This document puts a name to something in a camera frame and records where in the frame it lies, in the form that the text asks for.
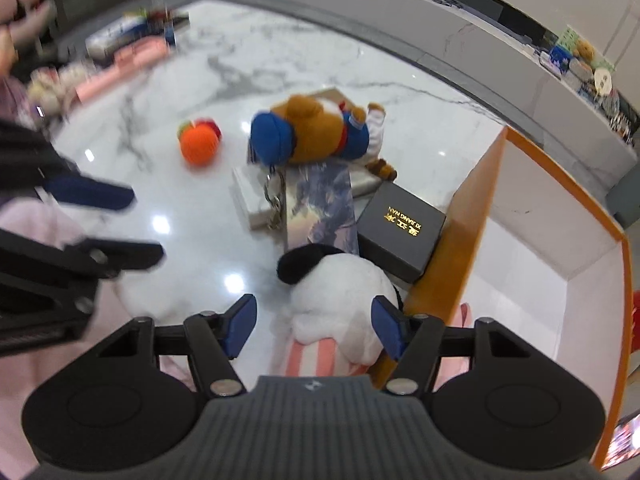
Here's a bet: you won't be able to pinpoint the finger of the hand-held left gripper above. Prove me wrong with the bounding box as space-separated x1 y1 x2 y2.
0 120 137 212
0 230 166 286

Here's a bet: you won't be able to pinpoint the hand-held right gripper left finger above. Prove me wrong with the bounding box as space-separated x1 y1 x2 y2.
95 294 258 400

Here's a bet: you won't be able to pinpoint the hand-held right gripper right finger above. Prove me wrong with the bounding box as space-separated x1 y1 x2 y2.
371 296 533 398

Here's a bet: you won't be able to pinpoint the white plush black ear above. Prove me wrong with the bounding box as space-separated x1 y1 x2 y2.
277 245 406 366

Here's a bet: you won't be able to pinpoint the dark book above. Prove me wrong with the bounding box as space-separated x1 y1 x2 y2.
356 181 447 285

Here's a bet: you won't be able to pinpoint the white box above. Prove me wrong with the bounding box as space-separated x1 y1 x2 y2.
230 162 288 231

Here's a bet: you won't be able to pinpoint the orange storage box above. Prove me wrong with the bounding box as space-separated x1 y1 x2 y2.
370 125 633 471

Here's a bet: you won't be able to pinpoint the pink striped cloth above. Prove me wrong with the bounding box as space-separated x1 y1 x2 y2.
272 302 471 391

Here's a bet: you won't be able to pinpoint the person's pink clothing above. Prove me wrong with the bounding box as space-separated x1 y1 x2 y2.
0 197 196 480

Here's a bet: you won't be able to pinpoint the pink box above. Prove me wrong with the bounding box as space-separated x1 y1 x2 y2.
75 67 126 103
114 37 171 66

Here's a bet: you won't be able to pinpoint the pale plush toys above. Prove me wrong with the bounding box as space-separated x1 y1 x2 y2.
27 60 96 111

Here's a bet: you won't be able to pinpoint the orange knitted ball toy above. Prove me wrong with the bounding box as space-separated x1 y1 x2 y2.
177 117 223 167

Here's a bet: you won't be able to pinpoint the illustrated book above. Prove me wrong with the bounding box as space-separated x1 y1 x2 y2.
282 162 361 256

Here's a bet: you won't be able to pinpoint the blue white tissue pack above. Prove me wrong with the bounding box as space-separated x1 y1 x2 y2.
85 17 151 58

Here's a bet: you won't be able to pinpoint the pink fabric bundle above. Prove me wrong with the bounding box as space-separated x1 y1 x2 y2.
0 0 58 56

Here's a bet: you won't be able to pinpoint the red patterned object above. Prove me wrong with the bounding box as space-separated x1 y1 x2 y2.
602 410 640 471

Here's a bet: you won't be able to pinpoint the blue tin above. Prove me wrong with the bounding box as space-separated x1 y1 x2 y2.
547 45 573 73

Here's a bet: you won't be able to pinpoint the white round ornament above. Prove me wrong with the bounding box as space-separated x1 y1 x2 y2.
592 67 615 95

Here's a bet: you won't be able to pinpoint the metal keychain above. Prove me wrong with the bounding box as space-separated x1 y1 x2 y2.
260 165 288 231

